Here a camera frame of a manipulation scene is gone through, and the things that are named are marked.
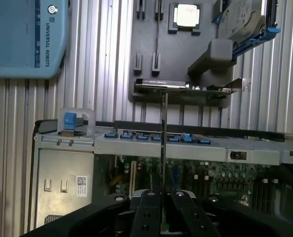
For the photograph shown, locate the white expansion slot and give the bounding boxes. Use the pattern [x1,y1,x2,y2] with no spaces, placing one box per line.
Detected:
[130,160,137,189]

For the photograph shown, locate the green motherboard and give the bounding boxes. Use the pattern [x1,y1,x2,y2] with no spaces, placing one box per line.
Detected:
[106,155,288,216]

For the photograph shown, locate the white QR code sticker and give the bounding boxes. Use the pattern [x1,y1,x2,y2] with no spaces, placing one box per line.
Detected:
[76,175,88,198]

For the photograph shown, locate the grey metal PC case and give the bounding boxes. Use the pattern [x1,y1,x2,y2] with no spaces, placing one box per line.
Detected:
[28,118,293,237]

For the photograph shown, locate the black graphics card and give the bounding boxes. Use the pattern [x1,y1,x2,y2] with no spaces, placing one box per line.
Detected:
[133,77,251,100]

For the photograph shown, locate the dark grey parts rack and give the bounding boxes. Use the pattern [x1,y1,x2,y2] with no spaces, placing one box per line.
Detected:
[127,0,239,109]

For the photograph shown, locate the grey disk rest block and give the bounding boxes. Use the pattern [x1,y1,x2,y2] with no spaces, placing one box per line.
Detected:
[187,39,237,80]

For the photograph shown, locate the hard disk with blue carrier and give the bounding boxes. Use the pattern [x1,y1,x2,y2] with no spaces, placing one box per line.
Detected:
[211,0,282,58]

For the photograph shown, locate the silver CPU chip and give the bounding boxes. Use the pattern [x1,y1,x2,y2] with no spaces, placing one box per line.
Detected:
[172,3,201,27]

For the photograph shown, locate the blue Universal Robots teach pendant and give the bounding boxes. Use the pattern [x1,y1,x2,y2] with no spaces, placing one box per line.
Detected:
[0,0,70,79]

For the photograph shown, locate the blue latch in clear bracket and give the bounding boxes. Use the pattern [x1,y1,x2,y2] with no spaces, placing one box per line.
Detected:
[58,107,96,138]

